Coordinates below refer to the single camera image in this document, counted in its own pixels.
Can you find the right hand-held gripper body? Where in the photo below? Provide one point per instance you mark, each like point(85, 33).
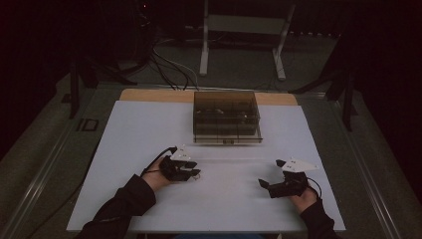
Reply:
point(288, 186)

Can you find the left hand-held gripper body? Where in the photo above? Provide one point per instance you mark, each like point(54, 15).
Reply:
point(175, 167)

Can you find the smoky transparent drawer organiser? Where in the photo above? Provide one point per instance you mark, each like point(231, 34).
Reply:
point(225, 99)

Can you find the person's right hand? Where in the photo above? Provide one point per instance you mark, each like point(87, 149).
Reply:
point(303, 200)

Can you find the person's left hand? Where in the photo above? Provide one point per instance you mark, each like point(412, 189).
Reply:
point(154, 179)

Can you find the white table mat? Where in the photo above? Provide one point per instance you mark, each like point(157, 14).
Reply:
point(132, 132)

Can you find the wooden table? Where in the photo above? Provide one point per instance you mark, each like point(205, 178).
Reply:
point(149, 95)

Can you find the black stand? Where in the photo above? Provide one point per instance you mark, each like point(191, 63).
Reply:
point(74, 89)
point(346, 99)

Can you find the grey metal stand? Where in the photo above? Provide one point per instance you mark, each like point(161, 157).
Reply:
point(203, 49)

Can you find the dark equipment rack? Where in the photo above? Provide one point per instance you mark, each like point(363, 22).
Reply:
point(142, 33)

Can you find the metal floor rail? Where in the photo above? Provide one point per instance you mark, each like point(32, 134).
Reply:
point(365, 172)
point(40, 172)

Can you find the small black rectangular bracket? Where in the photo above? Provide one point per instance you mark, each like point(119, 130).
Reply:
point(88, 124)

